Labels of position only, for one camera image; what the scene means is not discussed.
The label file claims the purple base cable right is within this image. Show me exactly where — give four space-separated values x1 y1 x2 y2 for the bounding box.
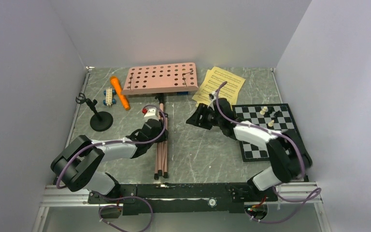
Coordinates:
249 187 322 225

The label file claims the white blue toy car chassis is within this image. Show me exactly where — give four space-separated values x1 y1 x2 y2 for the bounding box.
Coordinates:
103 87 116 107

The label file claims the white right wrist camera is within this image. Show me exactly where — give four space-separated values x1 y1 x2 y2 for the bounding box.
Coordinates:
208 91 217 109

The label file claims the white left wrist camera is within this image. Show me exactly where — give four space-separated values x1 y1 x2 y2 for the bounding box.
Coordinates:
142 108 159 122

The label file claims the black chess piece left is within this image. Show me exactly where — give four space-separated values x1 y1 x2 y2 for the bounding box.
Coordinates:
267 107 274 116

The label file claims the black chess piece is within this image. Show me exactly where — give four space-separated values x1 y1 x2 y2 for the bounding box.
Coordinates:
267 107 274 116
273 111 283 117

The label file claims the pink music stand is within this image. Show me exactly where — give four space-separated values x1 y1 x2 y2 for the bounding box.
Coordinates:
121 62 199 181

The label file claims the black chess piece right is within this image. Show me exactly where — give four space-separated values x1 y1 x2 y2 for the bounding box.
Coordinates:
273 111 283 117

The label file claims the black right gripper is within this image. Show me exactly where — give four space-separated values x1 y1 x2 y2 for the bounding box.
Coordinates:
186 103 223 131

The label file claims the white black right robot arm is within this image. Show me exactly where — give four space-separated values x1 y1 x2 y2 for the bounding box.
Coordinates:
186 98 313 201

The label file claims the orange toy microphone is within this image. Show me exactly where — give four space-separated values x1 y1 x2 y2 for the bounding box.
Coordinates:
110 76 130 111

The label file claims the black white chessboard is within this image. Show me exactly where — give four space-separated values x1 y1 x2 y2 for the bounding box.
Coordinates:
232 103 300 162

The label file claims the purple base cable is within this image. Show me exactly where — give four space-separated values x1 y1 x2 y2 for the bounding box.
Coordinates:
91 192 154 232
249 187 322 225

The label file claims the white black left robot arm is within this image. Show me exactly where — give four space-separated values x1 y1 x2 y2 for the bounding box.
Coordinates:
50 119 168 203

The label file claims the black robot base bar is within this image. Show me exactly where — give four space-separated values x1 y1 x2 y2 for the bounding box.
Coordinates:
88 182 277 216

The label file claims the black microphone stand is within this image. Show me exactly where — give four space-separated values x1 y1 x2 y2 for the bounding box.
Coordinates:
75 92 114 132

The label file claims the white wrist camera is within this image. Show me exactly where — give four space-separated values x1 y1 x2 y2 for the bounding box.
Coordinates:
208 91 217 109
142 108 159 122

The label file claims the yellow sheet music page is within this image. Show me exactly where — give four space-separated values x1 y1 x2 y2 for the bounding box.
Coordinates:
192 66 246 106

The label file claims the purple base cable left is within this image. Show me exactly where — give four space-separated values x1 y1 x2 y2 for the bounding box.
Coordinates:
91 192 154 232

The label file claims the white chess piece upper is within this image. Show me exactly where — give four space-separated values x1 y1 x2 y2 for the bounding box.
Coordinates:
259 106 268 115

